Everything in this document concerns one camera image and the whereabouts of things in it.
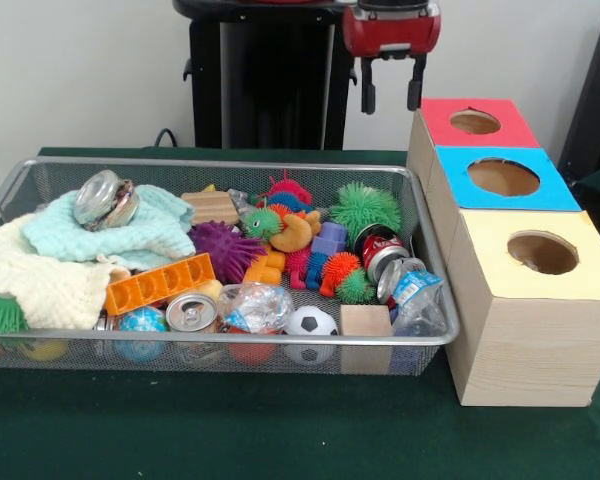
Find crushed red soda can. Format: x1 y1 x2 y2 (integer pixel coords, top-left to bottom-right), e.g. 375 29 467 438
353 223 410 286

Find purple spiky ball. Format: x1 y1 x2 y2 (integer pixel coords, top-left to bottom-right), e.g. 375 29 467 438
188 221 267 285

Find black and white soccer ball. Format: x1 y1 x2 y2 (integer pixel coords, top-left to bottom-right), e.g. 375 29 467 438
283 304 340 364

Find green spiky ball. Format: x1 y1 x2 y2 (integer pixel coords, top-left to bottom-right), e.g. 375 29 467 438
0 292 30 335

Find crushed silver can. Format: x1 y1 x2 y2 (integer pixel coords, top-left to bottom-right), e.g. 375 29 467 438
72 169 141 232

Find green furry monster toy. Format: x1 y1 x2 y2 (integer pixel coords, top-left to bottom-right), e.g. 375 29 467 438
329 182 403 236

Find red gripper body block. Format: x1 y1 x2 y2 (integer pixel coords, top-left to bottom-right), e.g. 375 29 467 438
342 2 442 57

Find black cable loop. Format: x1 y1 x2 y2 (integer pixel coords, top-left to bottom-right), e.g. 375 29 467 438
153 128 181 149

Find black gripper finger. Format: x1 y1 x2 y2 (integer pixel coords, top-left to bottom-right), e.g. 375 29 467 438
360 55 377 115
406 53 428 112

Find crushed clear plastic bottle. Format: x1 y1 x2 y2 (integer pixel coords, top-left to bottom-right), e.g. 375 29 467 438
379 269 449 336

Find wooden box with three holes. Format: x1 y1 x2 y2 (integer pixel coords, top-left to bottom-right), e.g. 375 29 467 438
405 97 600 407

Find mint knitted cloth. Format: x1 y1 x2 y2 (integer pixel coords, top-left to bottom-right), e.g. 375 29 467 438
22 183 197 271

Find silver mesh bin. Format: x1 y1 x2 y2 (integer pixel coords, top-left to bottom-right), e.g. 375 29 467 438
0 155 461 377

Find cream knitted cloth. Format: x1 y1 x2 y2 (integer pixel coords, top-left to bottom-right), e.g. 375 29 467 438
0 214 131 331

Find orange plastic block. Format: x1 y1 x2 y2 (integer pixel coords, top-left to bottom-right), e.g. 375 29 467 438
104 252 216 316

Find silver soda can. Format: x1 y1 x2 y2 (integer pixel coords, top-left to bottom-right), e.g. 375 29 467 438
165 291 220 334

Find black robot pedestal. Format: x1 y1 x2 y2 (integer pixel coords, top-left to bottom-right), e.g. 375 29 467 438
172 0 384 151

